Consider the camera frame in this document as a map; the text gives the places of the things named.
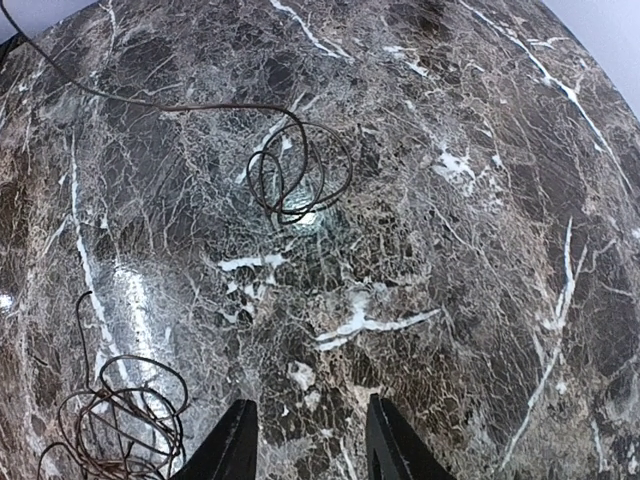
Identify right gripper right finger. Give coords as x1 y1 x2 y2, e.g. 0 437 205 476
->
365 393 455 480

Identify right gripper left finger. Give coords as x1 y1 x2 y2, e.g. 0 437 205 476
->
172 399 258 480

